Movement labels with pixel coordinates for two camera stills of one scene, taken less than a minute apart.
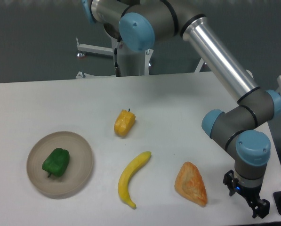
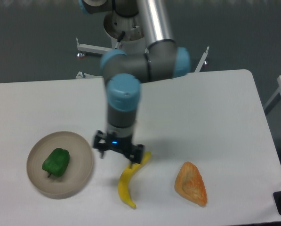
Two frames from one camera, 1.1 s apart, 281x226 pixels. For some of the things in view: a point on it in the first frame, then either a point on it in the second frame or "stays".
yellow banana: [123, 187] stays
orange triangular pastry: [189, 183] stays
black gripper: [260, 207] to [102, 142]
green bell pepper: [57, 164] stays
